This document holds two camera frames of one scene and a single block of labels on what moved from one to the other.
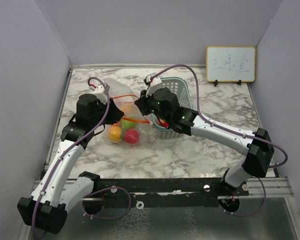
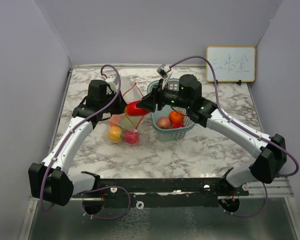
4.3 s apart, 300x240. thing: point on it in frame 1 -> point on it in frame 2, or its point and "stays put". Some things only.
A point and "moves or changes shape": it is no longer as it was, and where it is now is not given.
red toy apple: (131, 136) stays put
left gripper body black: (111, 118) -> (117, 107)
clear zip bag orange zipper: (126, 130) moves or changes shape
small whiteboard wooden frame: (231, 63) stays put
